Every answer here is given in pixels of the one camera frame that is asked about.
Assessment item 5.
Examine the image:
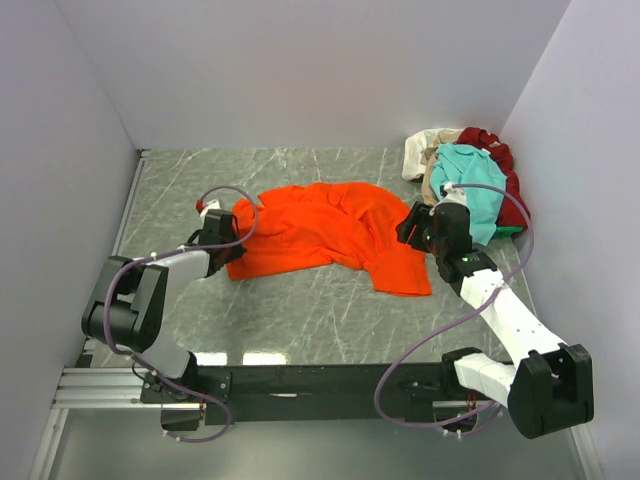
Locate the orange t shirt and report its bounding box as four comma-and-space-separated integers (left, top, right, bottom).
226, 182, 432, 297

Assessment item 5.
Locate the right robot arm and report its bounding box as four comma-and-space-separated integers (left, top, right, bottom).
396, 202, 594, 439

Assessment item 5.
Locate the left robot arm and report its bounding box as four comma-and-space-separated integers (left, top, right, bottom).
81, 209, 246, 386

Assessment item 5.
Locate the green t shirt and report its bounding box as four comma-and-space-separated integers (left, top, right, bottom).
494, 226, 524, 239

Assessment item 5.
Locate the dark red t shirt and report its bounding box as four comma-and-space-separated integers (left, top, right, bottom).
457, 126, 532, 231

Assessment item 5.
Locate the teal t shirt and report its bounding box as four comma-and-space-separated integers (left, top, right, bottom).
429, 143, 506, 246

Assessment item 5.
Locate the cream white t shirt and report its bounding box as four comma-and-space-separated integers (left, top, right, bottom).
401, 128, 463, 182

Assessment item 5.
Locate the beige t shirt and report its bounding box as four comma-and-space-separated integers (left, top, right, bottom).
421, 128, 462, 206

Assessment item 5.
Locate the black base beam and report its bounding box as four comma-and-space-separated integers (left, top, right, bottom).
139, 362, 481, 432

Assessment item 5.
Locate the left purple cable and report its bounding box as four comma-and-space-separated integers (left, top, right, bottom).
103, 185, 259, 445

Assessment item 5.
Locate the purple cable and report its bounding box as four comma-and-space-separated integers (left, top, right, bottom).
103, 185, 259, 445
373, 183, 536, 439

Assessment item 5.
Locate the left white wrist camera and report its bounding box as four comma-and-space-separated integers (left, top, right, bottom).
196, 199, 221, 217

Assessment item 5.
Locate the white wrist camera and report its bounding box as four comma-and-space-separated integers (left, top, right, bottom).
196, 199, 221, 217
438, 182, 468, 208

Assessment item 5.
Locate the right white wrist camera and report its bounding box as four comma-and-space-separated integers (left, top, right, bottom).
438, 182, 468, 208

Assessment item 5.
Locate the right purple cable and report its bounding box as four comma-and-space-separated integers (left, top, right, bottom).
373, 183, 536, 439

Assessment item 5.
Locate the aluminium frame rail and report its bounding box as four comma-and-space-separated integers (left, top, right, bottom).
29, 148, 209, 479

